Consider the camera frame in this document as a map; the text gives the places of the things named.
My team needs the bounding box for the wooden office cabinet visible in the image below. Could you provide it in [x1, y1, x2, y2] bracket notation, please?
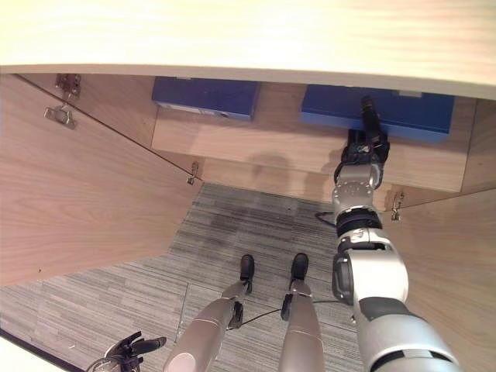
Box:
[0, 0, 496, 208]

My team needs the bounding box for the blue folder with white label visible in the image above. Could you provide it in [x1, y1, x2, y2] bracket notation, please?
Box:
[299, 84, 455, 144]

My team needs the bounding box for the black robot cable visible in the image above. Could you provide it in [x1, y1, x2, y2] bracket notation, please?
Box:
[226, 298, 339, 331]

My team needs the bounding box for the silver right robot leg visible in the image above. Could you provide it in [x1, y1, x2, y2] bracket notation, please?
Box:
[277, 253, 326, 372]

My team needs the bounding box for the wooden cabinet door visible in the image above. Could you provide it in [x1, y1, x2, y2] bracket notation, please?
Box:
[381, 184, 496, 372]
[0, 73, 203, 288]

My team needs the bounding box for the silver robot leg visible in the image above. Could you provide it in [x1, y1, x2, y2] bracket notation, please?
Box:
[162, 253, 256, 372]
[277, 253, 326, 372]

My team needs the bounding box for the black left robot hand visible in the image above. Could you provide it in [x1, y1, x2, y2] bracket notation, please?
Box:
[105, 331, 167, 372]

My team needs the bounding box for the silver left robot leg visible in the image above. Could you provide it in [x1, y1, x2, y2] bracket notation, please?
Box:
[162, 253, 256, 372]

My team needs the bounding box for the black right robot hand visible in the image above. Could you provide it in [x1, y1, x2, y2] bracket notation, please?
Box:
[340, 95, 391, 166]

